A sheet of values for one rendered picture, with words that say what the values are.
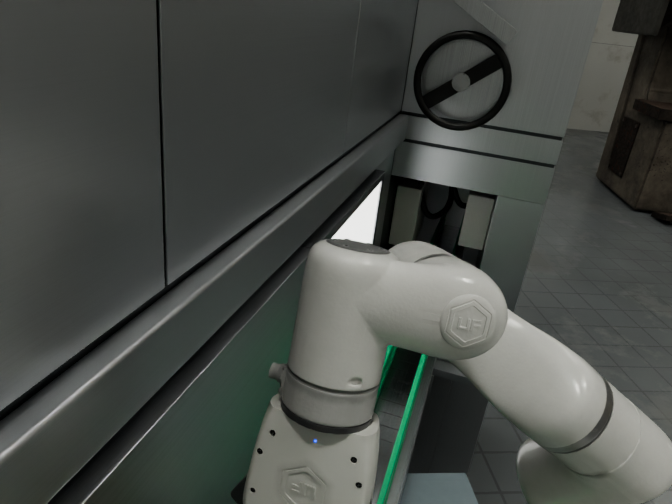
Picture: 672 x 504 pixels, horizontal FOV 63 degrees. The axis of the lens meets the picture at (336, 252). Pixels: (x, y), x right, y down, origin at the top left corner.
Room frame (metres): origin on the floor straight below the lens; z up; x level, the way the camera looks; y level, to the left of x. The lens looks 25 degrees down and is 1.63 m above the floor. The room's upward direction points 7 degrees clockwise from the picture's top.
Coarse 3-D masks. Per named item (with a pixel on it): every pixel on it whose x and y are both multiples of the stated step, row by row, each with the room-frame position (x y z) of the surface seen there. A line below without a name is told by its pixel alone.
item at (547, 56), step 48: (432, 0) 1.33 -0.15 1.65; (528, 0) 1.27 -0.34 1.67; (576, 0) 1.25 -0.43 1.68; (528, 48) 1.27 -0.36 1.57; (576, 48) 1.24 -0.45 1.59; (528, 96) 1.26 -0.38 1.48; (432, 144) 1.31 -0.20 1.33; (480, 144) 1.28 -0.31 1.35; (528, 144) 1.26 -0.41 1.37; (528, 192) 1.25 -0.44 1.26
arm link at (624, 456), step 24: (624, 408) 0.38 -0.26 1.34; (624, 432) 0.37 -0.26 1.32; (648, 432) 0.38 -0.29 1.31; (528, 456) 0.42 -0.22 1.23; (552, 456) 0.41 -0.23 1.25; (576, 456) 0.36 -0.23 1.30; (600, 456) 0.36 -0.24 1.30; (624, 456) 0.36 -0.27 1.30; (648, 456) 0.37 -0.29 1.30; (528, 480) 0.40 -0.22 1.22; (552, 480) 0.39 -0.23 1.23; (576, 480) 0.38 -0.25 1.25; (600, 480) 0.36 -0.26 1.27; (624, 480) 0.36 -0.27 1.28; (648, 480) 0.36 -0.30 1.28
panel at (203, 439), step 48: (288, 288) 0.58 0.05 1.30; (240, 336) 0.46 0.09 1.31; (288, 336) 0.59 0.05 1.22; (192, 384) 0.37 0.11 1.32; (240, 384) 0.46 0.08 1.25; (144, 432) 0.31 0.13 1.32; (192, 432) 0.37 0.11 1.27; (240, 432) 0.46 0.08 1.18; (96, 480) 0.26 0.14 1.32; (144, 480) 0.30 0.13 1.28; (192, 480) 0.37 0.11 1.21; (240, 480) 0.47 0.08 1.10
